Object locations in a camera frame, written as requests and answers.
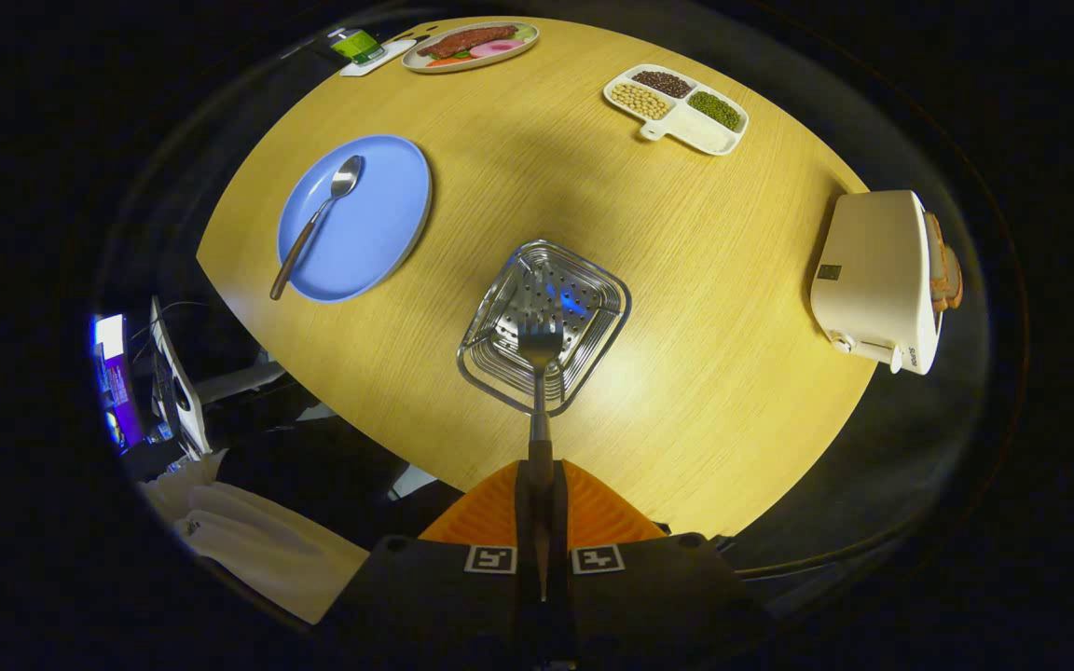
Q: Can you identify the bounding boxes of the green label plastic bottle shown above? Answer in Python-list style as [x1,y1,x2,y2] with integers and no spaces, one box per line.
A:
[327,28,387,66]

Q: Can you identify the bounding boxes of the white toaster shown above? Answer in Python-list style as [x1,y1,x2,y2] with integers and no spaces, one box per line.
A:
[809,189,943,376]

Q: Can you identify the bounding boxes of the green beans portion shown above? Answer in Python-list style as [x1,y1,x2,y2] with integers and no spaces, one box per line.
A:
[689,90,743,131]

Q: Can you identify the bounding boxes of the yellow beans portion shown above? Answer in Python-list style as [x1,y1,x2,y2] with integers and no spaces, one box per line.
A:
[611,82,671,120]

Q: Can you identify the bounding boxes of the wooden handle metal spoon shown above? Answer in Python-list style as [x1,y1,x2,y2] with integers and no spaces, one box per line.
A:
[268,155,365,301]

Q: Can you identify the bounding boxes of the blue round plate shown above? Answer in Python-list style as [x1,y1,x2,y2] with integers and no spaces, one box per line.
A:
[276,134,434,304]

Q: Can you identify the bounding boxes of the beige round food plate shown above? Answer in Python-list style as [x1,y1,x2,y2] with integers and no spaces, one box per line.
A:
[401,21,541,75]

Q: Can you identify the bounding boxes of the computer monitor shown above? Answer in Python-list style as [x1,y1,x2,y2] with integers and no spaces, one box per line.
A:
[91,314,145,455]

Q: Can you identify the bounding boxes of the brown meat piece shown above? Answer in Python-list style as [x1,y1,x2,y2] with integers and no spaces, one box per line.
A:
[418,25,519,60]

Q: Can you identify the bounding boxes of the white divided dish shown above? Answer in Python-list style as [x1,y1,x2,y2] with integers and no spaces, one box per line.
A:
[602,63,750,157]

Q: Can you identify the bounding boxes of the wooden handle metal fork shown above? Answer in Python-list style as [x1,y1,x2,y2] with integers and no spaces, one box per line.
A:
[516,312,566,602]

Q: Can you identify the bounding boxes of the brown beans portion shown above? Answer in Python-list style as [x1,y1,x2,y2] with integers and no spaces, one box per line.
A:
[632,71,695,100]

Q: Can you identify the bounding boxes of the square metal wire basket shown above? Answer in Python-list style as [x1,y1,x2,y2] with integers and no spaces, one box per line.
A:
[456,240,633,417]

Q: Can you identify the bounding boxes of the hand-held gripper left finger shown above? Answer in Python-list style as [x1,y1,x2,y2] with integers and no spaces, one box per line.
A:
[318,459,543,671]

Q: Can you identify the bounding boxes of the grey metal bar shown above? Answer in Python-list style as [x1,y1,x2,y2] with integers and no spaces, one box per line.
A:
[197,362,288,406]

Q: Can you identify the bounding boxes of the white keyboard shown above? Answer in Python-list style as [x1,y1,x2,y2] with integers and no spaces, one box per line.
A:
[150,296,212,458]

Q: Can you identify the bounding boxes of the white cloth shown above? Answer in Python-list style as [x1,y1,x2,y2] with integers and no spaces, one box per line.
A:
[141,452,370,625]

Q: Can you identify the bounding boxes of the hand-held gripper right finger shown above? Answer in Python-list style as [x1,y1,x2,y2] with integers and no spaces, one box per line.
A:
[546,459,771,671]

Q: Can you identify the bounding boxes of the white square coaster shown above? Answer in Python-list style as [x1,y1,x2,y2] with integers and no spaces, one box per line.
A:
[339,38,418,77]

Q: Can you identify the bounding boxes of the brown toast slice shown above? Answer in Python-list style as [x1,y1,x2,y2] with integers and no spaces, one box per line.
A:
[943,242,964,311]
[925,212,953,301]

